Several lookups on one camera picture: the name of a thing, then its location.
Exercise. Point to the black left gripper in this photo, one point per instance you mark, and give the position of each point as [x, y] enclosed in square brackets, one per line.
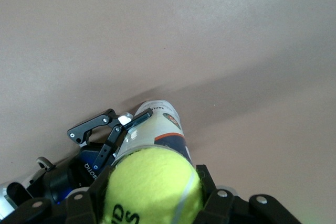
[84, 158]

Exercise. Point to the brown table cover sheet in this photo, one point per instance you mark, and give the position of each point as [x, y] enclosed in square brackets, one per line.
[78, 37]

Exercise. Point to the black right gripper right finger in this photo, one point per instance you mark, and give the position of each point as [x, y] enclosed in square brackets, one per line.
[223, 208]

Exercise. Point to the clear tennis ball can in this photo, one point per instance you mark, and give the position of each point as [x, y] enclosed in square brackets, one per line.
[162, 127]

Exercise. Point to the Roland Garros print tennis ball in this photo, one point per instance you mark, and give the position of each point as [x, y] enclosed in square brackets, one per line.
[152, 182]

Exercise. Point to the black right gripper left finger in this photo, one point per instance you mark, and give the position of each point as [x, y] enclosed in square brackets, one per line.
[78, 208]

